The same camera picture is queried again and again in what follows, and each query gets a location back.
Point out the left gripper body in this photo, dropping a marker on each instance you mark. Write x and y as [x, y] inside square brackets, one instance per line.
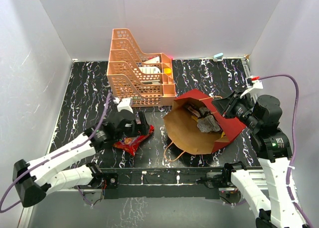
[131, 132]

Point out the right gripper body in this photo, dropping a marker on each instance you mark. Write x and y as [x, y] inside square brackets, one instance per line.
[239, 107]

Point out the red candy bag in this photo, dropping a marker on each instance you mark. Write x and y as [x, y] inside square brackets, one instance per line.
[131, 144]

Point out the red brown paper bag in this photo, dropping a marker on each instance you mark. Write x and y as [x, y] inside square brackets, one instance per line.
[195, 127]

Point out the silver foil snack packet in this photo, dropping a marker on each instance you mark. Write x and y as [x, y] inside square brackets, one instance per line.
[208, 124]

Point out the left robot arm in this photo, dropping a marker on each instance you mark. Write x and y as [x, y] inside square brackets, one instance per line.
[88, 143]

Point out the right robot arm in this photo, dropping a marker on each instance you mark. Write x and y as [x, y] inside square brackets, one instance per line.
[274, 153]

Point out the peach plastic file organizer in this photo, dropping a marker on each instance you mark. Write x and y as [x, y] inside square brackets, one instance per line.
[130, 77]

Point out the light blue eraser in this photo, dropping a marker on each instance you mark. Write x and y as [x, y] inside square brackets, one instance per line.
[218, 57]

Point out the orange yellow round object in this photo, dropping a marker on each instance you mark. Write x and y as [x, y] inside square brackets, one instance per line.
[167, 71]

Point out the white box in organizer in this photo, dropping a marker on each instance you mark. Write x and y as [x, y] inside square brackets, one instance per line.
[153, 60]

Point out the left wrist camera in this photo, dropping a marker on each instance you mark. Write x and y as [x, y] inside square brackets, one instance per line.
[123, 104]

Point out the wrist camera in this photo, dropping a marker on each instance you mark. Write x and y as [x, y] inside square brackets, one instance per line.
[123, 104]
[254, 85]

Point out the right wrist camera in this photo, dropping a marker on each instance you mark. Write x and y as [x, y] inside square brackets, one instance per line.
[254, 85]

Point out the aluminium front rail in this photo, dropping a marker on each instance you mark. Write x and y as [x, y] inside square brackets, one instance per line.
[91, 176]

